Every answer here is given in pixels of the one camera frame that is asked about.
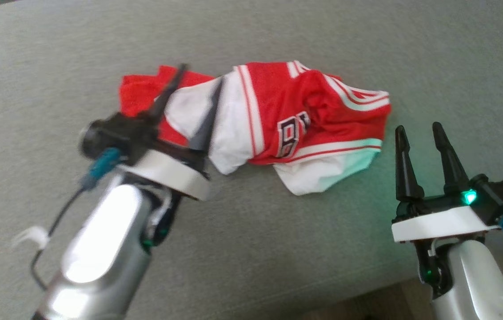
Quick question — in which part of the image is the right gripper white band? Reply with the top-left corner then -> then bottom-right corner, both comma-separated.
391,122 -> 501,243

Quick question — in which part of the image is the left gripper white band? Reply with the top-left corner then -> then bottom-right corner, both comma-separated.
120,64 -> 226,201

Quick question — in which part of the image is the red white basketball jersey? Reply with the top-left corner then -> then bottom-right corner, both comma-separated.
118,60 -> 392,196

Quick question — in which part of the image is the teal left camera connector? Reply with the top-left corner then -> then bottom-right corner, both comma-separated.
80,148 -> 123,189

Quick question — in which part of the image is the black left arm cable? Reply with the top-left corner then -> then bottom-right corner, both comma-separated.
29,184 -> 90,292

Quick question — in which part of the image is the white left cable tag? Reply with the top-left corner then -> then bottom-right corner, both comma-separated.
12,226 -> 50,249

